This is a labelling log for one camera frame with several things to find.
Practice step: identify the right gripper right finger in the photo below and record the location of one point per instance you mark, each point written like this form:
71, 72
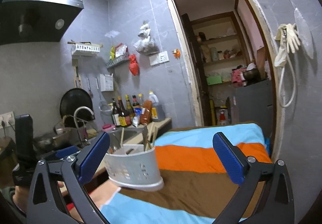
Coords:
276, 201

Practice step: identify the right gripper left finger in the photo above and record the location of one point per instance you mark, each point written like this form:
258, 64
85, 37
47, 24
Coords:
45, 202

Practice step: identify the white utensil holder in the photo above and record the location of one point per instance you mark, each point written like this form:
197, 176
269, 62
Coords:
134, 167

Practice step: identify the wooden chopstick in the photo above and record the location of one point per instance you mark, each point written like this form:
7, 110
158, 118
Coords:
150, 135
122, 137

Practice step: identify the silver butter knife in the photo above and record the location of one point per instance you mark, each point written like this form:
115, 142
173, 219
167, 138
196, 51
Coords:
145, 137

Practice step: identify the person's left hand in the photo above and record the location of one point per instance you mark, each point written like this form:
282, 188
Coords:
20, 199

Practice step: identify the stainless steel sink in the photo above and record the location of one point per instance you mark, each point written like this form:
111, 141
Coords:
115, 134

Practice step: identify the dark soy sauce bottle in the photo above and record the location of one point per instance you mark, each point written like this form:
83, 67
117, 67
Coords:
124, 116

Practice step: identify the black wok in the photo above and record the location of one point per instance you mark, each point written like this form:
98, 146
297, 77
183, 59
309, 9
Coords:
72, 100

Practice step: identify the striped blue orange brown cloth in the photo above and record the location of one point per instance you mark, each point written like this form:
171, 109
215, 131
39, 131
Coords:
196, 186

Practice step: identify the brown snack bag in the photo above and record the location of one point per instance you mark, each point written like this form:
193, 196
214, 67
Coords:
146, 112

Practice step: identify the large clear oil bottle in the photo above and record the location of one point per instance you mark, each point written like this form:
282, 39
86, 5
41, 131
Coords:
157, 111

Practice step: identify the dark grey cabinet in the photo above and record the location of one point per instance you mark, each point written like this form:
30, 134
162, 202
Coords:
254, 103

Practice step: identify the red plastic bag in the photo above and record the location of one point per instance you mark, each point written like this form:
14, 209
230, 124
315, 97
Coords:
133, 65

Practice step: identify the black range hood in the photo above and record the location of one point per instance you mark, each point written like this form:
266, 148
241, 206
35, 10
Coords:
37, 20

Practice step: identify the wooden shelf unit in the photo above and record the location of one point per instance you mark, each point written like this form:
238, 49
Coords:
222, 45

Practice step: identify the white rubber gloves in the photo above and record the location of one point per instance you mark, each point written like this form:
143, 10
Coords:
287, 35

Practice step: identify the wooden door frame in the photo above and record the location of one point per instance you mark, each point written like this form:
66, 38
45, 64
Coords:
207, 100

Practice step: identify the white box on wall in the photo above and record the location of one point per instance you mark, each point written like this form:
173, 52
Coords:
106, 82

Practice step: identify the white wall basket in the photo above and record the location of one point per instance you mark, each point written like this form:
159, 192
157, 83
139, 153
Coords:
88, 50

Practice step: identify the metal wall shelf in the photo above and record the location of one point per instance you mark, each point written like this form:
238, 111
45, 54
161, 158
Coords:
117, 61

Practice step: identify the white wall socket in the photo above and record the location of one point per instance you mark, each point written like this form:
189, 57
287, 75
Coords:
159, 58

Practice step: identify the clear plastic bag on wall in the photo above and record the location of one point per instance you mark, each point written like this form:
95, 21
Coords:
146, 45

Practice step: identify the orange wall hook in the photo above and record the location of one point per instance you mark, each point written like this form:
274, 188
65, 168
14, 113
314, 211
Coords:
176, 53

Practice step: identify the transparent bag on wall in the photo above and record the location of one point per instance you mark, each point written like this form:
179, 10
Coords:
304, 34

